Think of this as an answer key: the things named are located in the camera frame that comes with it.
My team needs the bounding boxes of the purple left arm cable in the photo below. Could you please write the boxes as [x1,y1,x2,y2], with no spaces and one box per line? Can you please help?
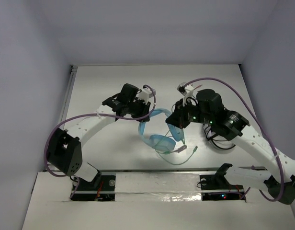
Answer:
[43,84,159,199]

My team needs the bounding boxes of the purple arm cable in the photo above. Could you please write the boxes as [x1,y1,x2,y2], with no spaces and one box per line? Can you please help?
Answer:
[184,77,286,201]
[43,84,159,199]

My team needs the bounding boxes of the metal base rail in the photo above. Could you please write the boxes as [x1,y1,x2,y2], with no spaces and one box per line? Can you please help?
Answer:
[34,172,245,205]

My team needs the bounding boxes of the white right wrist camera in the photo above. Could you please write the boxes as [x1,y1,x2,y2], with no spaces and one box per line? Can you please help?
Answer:
[177,82,194,106]

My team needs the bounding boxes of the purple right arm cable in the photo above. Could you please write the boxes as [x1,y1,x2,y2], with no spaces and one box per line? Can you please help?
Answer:
[184,77,286,201]

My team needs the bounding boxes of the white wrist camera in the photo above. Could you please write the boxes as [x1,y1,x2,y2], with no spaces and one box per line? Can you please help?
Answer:
[136,88,156,104]
[177,82,194,106]

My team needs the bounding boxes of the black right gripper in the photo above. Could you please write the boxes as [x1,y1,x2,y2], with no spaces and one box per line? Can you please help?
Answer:
[165,98,213,129]

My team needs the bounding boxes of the light blue headphones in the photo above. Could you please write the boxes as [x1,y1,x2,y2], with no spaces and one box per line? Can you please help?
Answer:
[138,122,187,154]

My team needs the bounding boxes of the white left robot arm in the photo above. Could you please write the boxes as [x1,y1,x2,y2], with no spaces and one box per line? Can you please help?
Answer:
[44,83,156,189]

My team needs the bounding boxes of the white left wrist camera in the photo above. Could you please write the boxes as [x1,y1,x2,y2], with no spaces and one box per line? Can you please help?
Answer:
[136,88,156,104]

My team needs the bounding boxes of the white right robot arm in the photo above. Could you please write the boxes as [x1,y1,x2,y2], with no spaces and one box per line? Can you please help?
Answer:
[166,87,295,205]

